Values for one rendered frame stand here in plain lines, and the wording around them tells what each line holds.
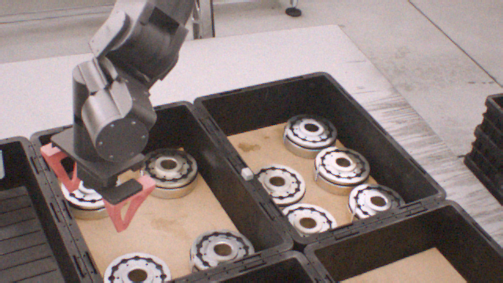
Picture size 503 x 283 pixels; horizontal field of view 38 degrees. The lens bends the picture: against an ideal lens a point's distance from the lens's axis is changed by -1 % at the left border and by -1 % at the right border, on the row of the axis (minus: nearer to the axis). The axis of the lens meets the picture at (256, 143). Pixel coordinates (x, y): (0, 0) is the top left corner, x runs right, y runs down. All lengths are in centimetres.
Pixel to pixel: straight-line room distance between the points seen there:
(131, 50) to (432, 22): 312
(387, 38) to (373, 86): 168
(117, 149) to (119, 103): 5
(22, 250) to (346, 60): 108
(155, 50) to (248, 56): 114
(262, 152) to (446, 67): 214
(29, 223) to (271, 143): 49
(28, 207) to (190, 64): 73
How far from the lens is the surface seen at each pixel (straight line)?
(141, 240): 124
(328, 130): 146
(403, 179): 134
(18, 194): 133
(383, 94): 189
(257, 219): 118
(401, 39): 361
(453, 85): 337
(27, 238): 125
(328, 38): 208
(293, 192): 130
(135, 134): 77
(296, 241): 112
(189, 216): 128
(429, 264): 129
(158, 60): 82
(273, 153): 142
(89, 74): 83
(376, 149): 139
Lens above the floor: 173
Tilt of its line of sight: 39 degrees down
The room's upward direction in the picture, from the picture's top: 8 degrees clockwise
